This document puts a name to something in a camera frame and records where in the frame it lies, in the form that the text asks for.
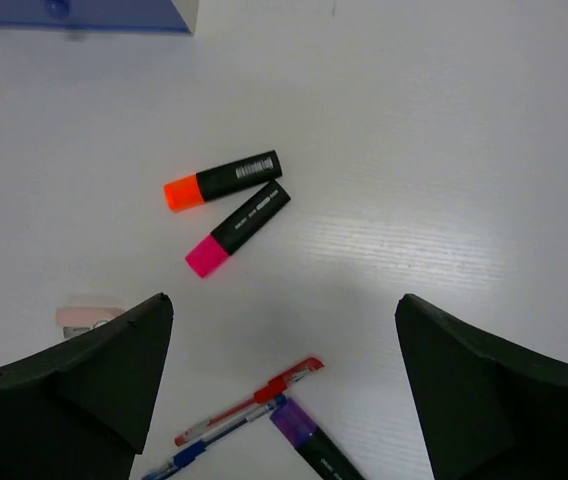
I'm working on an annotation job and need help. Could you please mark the pink highlighter marker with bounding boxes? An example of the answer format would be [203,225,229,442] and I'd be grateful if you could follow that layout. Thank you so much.
[185,181,291,278]

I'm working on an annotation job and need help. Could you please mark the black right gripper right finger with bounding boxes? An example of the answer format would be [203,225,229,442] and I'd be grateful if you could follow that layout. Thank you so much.
[395,294,568,479]

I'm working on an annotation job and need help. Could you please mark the blue gel pen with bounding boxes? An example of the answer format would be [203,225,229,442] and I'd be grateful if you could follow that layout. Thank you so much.
[142,394,286,480]

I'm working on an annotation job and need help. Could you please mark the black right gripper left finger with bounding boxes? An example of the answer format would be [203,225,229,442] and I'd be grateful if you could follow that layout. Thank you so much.
[0,293,174,479]

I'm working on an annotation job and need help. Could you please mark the orange highlighter marker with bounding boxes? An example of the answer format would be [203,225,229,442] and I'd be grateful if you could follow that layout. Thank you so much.
[163,150,282,212]

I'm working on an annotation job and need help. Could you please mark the pink stapler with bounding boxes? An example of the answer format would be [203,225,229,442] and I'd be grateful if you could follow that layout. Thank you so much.
[56,306,124,340]

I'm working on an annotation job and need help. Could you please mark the red gel pen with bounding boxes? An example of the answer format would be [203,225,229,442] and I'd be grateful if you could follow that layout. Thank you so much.
[174,356,325,447]

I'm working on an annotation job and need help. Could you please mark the purple highlighter marker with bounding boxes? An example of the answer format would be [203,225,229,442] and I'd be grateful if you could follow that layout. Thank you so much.
[270,397,364,480]

